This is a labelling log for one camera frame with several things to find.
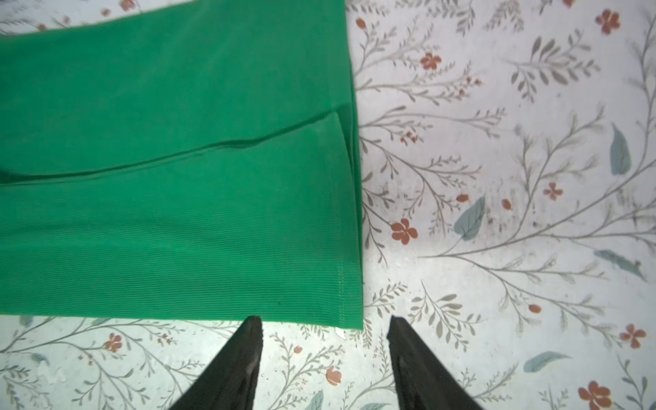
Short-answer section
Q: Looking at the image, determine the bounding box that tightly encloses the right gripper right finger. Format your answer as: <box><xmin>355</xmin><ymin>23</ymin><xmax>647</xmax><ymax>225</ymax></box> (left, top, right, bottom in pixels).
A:
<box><xmin>387</xmin><ymin>316</ymin><xmax>482</xmax><ymax>410</ymax></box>

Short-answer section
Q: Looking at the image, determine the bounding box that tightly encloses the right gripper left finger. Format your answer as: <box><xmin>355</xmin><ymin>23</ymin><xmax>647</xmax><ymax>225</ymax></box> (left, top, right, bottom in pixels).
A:
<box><xmin>171</xmin><ymin>316</ymin><xmax>263</xmax><ymax>410</ymax></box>

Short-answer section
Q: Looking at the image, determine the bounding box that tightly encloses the green tank top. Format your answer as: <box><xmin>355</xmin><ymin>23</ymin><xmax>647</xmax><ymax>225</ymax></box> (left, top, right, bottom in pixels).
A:
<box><xmin>1</xmin><ymin>1</ymin><xmax>363</xmax><ymax>329</ymax></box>

